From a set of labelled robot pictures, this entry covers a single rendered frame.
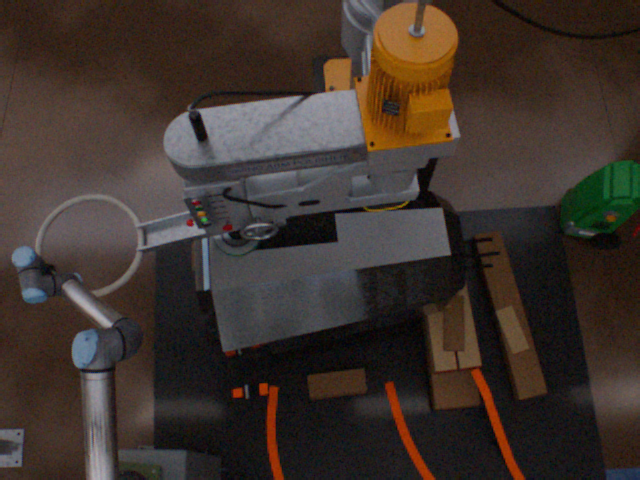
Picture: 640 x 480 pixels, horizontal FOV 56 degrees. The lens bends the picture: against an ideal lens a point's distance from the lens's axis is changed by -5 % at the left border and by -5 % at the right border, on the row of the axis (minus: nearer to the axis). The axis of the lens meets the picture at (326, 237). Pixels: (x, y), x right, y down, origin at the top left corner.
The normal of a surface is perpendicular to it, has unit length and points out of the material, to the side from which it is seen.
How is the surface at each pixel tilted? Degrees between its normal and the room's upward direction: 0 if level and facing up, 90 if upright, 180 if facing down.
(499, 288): 0
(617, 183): 34
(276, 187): 4
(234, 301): 45
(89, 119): 0
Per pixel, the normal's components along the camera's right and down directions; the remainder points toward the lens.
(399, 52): 0.00, -0.36
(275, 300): 0.11, 0.40
